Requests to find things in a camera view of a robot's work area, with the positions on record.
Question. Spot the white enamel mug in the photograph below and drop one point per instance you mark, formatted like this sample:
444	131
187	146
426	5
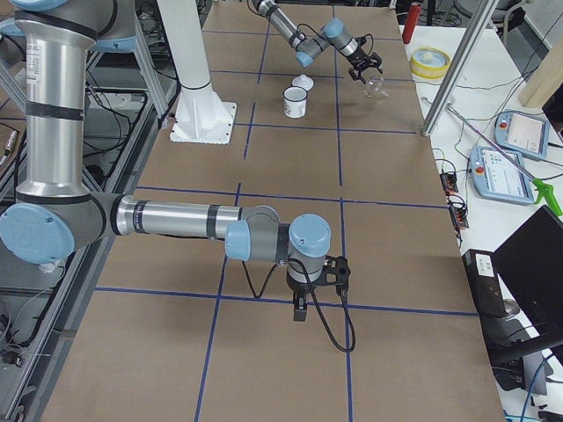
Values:
295	100

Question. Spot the teach pendant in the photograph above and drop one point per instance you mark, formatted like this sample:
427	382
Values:
495	178
522	132

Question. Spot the yellow tape roll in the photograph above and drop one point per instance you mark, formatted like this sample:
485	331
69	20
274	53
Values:
429	62

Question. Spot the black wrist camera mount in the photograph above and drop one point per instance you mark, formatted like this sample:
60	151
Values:
335	273

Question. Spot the far teach pendant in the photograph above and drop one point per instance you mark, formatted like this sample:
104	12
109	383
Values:
522	132

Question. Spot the black monitor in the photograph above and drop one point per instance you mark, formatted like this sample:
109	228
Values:
530	264

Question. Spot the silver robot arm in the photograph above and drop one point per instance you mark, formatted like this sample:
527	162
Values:
309	47
55	214

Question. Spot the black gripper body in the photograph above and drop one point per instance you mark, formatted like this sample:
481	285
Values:
299	291
358	59

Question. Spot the clear glass funnel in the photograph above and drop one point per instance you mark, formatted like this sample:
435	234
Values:
374	88

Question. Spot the brown paper table cover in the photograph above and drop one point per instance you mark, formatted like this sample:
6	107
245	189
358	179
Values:
174	331

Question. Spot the white mug lid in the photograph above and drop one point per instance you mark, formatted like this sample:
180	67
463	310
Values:
303	82

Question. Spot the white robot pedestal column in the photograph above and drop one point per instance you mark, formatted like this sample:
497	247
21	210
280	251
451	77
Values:
201	116

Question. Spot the orange connector block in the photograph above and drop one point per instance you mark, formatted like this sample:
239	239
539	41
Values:
458	216
449	181

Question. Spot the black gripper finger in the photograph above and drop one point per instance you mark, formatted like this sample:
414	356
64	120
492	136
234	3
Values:
300	309
356	75

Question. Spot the near teach pendant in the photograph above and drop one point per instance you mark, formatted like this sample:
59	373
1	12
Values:
495	178

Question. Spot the aluminium frame post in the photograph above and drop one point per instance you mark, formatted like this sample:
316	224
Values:
464	50

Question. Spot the green handled reacher stick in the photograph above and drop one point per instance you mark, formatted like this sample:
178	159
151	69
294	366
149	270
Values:
544	191

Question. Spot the black computer box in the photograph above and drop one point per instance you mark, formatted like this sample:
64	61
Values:
484	283

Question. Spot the red cardboard tube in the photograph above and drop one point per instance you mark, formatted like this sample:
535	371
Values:
411	22

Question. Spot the aluminium frame rail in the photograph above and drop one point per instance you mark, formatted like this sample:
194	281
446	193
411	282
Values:
42	311

